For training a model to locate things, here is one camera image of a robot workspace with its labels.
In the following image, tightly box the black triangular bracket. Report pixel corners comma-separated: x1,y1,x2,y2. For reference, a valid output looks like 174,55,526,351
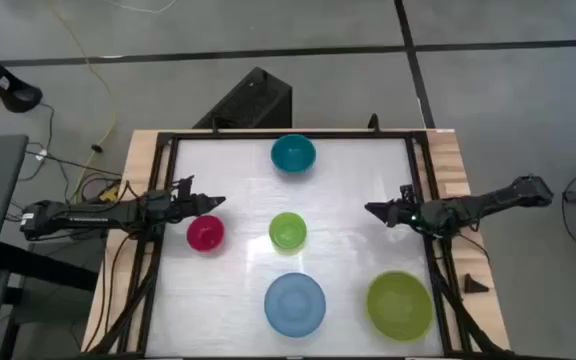
463,273,490,294

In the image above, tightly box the large green plastic bowl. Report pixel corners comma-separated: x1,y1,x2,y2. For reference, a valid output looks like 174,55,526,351
366,270,435,343

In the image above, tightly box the black metal table frame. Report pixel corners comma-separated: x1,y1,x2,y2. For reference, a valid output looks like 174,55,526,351
87,129,512,360

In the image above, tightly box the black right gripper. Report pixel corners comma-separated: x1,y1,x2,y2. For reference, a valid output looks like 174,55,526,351
364,199,423,229

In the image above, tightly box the black perforated box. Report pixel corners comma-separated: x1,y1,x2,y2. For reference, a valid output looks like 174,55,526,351
192,66,293,130

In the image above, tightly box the black curved stand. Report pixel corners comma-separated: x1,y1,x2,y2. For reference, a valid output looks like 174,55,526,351
0,34,44,114

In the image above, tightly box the small green plastic bowl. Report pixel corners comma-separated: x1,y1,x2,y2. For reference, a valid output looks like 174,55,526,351
268,211,308,251

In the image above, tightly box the small red plastic bowl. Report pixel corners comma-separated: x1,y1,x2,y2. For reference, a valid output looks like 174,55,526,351
186,214,226,253

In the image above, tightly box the yellow cable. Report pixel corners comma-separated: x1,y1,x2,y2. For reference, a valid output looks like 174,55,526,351
47,0,120,201

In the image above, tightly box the white cable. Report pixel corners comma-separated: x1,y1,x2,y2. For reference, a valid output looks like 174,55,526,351
102,0,179,15

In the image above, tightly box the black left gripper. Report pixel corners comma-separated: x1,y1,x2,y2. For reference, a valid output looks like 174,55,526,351
167,193,227,223

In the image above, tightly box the teal plastic bowl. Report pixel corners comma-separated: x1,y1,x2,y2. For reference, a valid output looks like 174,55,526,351
270,133,317,175

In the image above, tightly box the large light blue bowl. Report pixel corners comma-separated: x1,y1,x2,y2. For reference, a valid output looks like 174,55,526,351
263,272,327,339

